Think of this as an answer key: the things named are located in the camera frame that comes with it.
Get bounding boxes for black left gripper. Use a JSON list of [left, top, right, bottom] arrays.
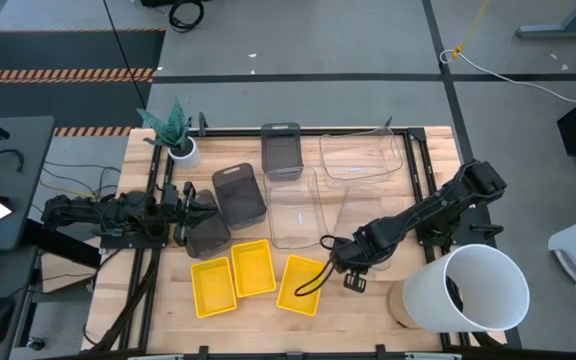
[[160, 181, 220, 247]]

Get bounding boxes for dark grey translucent plastic basket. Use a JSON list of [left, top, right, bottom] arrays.
[[260, 121, 305, 182], [184, 188, 233, 260], [211, 162, 269, 232]]

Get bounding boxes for yellow slotted plastic basket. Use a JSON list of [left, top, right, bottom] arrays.
[[190, 256, 239, 320], [230, 238, 278, 299], [275, 254, 328, 318]]

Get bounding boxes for white round plant pot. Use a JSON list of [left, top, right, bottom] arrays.
[[166, 135, 202, 170]]

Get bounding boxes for round wooden lamp base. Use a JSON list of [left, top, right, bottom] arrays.
[[386, 278, 422, 330]]

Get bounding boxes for green artificial snake plant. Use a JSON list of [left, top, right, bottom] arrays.
[[136, 97, 193, 151]]

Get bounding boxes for white cylindrical bucket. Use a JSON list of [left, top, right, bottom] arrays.
[[401, 243, 531, 334]]

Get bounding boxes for grey side desk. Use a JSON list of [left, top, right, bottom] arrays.
[[0, 115, 56, 254]]

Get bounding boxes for black hazard-striped floor mat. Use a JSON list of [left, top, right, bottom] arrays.
[[0, 28, 167, 138]]

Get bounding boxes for grey metal table leg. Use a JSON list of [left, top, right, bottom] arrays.
[[513, 0, 576, 40]]

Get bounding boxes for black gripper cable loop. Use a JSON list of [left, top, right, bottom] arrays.
[[293, 233, 340, 298]]

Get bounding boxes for black aluminium table frame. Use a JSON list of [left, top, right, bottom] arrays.
[[85, 124, 507, 360]]

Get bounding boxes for black cable bundle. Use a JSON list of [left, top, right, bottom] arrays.
[[85, 247, 162, 354]]

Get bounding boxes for long thin black cable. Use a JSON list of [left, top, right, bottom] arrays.
[[101, 0, 148, 110]]

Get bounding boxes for coiled black cable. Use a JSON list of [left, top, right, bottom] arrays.
[[168, 0, 206, 34]]

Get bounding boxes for yellow rope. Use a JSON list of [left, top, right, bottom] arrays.
[[450, 0, 492, 59]]

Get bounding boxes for white floor cable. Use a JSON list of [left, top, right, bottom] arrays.
[[438, 48, 576, 105]]

